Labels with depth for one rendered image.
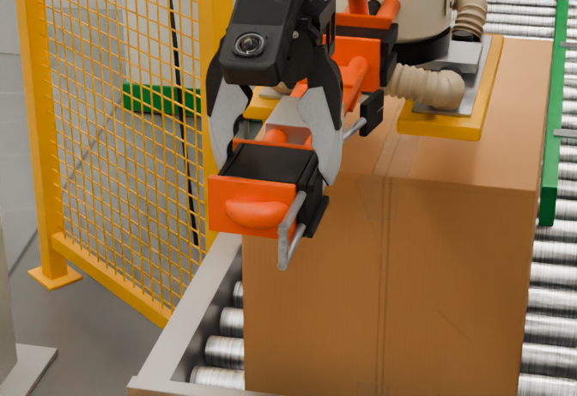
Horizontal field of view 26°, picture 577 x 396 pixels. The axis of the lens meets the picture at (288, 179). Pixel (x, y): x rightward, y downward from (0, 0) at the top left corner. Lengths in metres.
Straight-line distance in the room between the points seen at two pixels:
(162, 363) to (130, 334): 1.18
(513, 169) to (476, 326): 0.23
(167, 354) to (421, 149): 0.51
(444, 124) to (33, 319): 1.88
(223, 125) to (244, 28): 0.12
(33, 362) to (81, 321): 0.22
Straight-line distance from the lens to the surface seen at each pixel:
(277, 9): 0.96
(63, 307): 3.24
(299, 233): 1.02
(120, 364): 3.00
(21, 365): 3.01
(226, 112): 1.04
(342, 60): 1.34
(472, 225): 1.69
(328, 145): 1.03
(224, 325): 2.12
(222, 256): 2.20
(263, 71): 0.92
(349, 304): 1.78
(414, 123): 1.49
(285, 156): 1.06
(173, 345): 1.96
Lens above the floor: 1.67
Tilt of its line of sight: 26 degrees down
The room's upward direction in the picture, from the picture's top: straight up
